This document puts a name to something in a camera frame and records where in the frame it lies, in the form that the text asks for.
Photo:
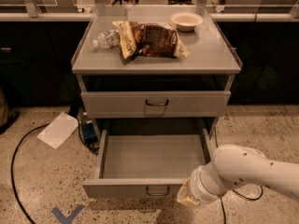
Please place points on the grey drawer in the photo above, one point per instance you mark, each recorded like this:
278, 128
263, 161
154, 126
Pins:
146, 166
154, 104

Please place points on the blue power box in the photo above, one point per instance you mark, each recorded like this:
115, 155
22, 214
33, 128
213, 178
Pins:
88, 132

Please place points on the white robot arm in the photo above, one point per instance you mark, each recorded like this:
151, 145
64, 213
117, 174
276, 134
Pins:
233, 167

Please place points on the white paper bowl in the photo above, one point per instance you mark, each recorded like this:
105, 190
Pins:
186, 21

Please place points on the brown yellow chip bag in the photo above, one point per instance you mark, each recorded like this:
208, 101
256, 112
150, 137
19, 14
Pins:
149, 39

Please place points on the grey drawer cabinet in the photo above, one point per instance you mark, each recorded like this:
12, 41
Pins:
211, 65

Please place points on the brown bag left edge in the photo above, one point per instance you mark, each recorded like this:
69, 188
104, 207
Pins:
7, 116

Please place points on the clear plastic water bottle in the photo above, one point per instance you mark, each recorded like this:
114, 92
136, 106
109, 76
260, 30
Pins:
107, 40

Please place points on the foam gripper body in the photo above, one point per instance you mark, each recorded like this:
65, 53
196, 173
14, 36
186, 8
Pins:
199, 186

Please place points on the white paper sheet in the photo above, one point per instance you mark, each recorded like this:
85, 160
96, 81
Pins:
58, 130

